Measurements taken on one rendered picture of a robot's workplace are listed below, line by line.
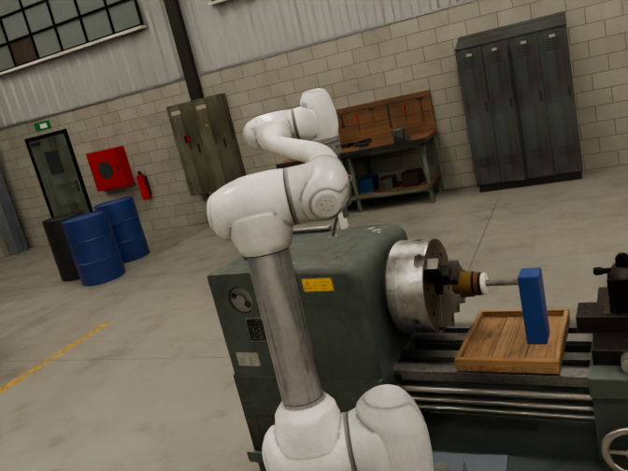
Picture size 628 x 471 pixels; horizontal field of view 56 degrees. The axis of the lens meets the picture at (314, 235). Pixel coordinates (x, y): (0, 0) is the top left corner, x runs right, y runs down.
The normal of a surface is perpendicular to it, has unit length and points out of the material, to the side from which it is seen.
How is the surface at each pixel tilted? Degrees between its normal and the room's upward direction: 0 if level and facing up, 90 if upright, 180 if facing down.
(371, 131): 90
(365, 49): 90
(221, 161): 90
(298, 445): 82
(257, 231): 90
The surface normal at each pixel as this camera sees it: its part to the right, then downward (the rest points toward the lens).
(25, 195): -0.38, 0.31
